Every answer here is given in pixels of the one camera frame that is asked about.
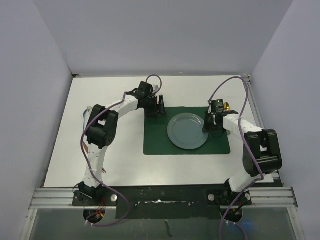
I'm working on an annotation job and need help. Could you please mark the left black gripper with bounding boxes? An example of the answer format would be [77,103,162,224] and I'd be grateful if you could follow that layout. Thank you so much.
[142,95,166,119]

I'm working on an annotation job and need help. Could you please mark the teal round plate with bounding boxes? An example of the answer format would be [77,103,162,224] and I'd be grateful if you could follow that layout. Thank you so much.
[167,113,209,150]

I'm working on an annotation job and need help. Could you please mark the dark green placemat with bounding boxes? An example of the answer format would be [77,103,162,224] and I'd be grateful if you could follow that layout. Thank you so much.
[143,106,231,155]

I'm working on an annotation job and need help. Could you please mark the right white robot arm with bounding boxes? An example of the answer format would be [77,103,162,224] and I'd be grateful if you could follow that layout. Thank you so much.
[202,99,283,205]

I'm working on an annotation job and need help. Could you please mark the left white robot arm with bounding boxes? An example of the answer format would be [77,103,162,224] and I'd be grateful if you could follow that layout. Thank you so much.
[78,81,167,206]

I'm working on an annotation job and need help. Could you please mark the gold iridescent spoon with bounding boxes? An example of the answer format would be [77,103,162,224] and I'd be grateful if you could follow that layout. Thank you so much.
[224,102,231,111]

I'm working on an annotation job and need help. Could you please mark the blue plastic spoon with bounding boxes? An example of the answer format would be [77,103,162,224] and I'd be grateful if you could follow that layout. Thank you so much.
[83,112,88,126]

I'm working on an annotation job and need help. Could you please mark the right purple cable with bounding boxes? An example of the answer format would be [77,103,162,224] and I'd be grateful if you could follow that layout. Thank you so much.
[208,76,265,240]

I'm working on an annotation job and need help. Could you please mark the purple cable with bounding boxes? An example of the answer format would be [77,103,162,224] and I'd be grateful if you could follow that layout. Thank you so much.
[79,74,163,228]
[208,76,265,240]

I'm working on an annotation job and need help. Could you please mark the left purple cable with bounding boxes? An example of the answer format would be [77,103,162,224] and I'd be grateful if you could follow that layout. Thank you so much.
[79,74,163,228]

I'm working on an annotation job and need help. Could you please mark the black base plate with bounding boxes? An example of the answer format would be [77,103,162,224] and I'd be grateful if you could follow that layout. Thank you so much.
[72,184,252,223]

